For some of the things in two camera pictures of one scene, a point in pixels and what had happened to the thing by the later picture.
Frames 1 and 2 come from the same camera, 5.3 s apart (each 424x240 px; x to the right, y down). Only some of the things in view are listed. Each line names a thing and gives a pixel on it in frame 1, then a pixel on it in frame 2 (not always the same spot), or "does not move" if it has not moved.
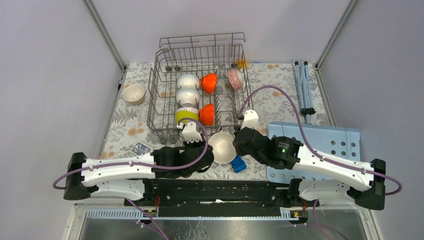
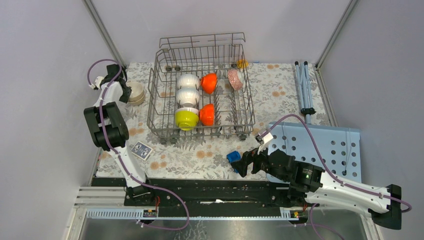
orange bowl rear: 208,82 does not move
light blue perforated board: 330,142 does not move
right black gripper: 239,150 → 247,158
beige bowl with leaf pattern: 223,147 → 137,94
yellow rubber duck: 242,63 does not move
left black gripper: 200,144 → 124,97
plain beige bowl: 134,93 does not move
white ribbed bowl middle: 187,97 does not move
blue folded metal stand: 304,79 does not move
